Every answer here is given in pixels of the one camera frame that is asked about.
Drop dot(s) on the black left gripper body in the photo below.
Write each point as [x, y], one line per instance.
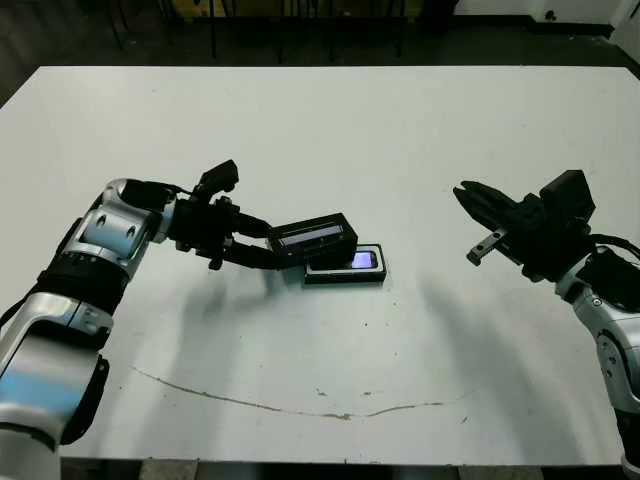
[205, 225]

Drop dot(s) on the black box base white inlay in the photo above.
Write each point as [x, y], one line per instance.
[350, 277]

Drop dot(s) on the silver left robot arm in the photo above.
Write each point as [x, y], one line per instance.
[100, 235]

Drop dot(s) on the black box lid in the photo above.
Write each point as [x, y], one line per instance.
[310, 250]

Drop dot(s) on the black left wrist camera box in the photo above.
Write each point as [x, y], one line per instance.
[220, 175]

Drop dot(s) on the black mesh office chair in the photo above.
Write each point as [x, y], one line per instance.
[213, 30]

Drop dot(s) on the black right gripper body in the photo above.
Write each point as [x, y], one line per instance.
[545, 245]

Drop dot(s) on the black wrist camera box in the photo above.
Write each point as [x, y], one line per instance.
[220, 175]
[570, 195]

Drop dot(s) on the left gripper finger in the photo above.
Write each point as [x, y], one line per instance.
[252, 255]
[252, 226]

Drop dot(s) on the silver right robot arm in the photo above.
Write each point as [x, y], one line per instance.
[615, 325]

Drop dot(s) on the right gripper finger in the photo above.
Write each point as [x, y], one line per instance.
[490, 200]
[477, 212]

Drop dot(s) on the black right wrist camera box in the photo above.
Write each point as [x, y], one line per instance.
[570, 195]

